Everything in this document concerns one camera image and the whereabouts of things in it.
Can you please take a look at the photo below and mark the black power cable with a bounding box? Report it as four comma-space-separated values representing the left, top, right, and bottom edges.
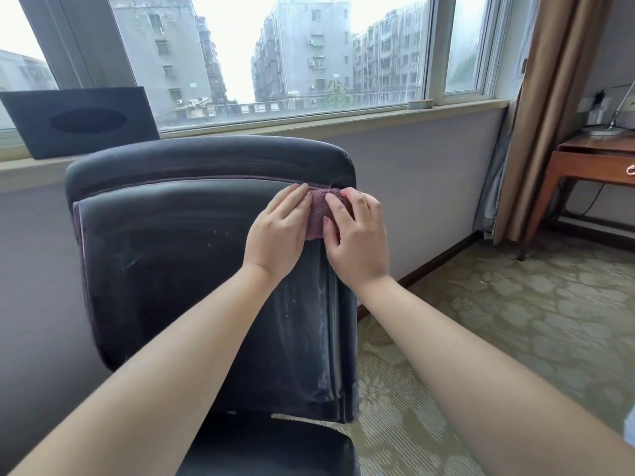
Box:
577, 182, 606, 216

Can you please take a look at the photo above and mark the tall grey apartment building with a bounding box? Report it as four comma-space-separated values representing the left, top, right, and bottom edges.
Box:
250, 0, 354, 104

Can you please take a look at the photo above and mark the grey building with antenna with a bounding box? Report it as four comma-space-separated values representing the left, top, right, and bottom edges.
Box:
108, 0, 229, 120

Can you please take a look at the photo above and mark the pink cleaning cloth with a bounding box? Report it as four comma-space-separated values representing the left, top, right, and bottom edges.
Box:
303, 188, 354, 241

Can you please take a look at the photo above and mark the brown curtain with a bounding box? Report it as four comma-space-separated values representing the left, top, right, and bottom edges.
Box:
493, 0, 614, 243

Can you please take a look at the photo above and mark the grey window frame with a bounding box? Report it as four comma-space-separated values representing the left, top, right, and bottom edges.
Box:
0, 0, 517, 147

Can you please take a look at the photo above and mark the grey building roof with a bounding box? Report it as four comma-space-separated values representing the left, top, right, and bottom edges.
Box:
0, 49, 60, 130

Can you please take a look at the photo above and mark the person's right forearm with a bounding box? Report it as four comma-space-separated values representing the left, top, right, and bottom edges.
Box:
357, 277, 635, 476

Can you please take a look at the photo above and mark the beige window sill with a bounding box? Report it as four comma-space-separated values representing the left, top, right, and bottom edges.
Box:
0, 99, 511, 194

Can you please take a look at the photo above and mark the dark wooden baseboard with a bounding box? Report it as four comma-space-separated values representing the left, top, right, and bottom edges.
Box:
545, 218, 635, 253
357, 231, 482, 321

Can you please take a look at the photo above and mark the grey curtain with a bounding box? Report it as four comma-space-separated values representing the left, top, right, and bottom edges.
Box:
474, 108, 515, 239

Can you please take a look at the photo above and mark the person's right hand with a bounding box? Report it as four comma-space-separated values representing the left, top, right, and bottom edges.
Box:
322, 186, 392, 293

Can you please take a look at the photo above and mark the person's left hand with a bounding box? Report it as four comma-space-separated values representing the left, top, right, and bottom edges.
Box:
241, 182, 314, 286

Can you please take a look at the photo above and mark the brown wooden desk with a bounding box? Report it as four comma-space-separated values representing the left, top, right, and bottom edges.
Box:
517, 131, 635, 262

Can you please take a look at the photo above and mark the white wall socket with plug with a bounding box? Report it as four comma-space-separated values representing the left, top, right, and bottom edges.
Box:
577, 91, 609, 124

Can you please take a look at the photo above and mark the black tissue box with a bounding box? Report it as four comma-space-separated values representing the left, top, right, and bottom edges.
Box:
0, 86, 161, 160

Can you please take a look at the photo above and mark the person's left forearm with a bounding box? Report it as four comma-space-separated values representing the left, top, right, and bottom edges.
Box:
9, 264, 278, 476

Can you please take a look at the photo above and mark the black leather chair backrest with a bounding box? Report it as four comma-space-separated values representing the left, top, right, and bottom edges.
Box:
64, 135, 360, 424

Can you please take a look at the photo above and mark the silver desk lamp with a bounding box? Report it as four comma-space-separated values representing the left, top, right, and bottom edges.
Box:
581, 79, 635, 137

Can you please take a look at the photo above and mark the wide grey apartment building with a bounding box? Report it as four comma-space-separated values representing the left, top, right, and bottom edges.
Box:
352, 2, 430, 95

